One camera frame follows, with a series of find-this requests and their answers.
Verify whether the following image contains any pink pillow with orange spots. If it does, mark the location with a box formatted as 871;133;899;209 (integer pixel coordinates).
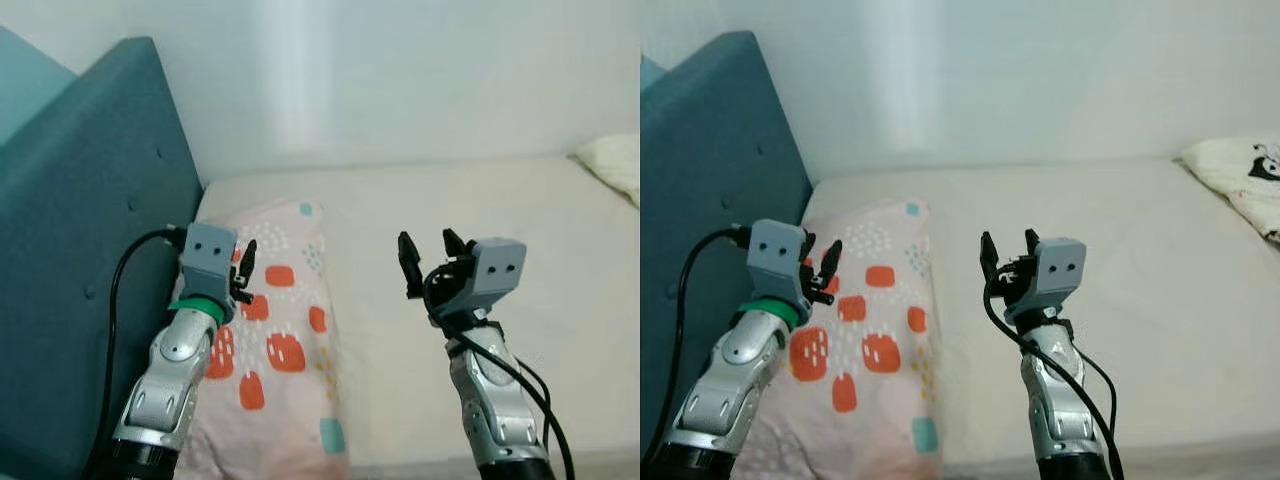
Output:
175;198;351;480
735;198;946;480

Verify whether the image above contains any cream cartoon print blanket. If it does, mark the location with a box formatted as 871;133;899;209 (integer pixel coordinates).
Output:
572;133;641;209
1178;137;1280;246

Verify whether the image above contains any bed with beige sheet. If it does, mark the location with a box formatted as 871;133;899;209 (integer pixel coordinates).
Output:
800;155;1280;471
195;155;641;471

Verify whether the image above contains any teal padded headboard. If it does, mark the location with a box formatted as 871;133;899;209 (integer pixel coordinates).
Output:
0;37;206;480
640;30;816;471

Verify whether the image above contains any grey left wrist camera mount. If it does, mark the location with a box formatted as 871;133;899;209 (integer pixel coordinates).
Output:
180;222;239;301
748;220;806;301

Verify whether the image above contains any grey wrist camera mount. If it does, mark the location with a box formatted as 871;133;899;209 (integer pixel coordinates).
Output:
462;238;528;321
748;220;806;301
180;222;239;301
1030;238;1088;321

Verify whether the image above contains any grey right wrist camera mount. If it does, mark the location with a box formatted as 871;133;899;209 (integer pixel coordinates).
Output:
1030;238;1088;321
462;238;528;321

